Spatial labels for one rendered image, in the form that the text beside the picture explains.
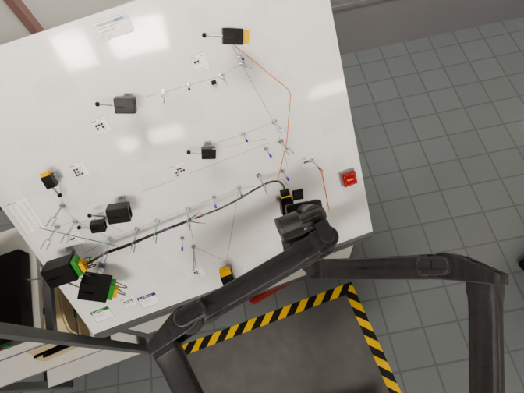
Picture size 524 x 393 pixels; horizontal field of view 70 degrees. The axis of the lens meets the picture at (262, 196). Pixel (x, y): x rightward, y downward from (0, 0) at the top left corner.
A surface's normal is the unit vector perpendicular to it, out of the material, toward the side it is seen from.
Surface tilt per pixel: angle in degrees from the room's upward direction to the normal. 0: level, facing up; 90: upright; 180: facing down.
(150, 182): 53
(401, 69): 0
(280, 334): 0
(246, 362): 0
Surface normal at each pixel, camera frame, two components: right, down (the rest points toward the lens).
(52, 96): 0.19, 0.42
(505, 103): -0.11, -0.42
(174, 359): 0.08, -0.32
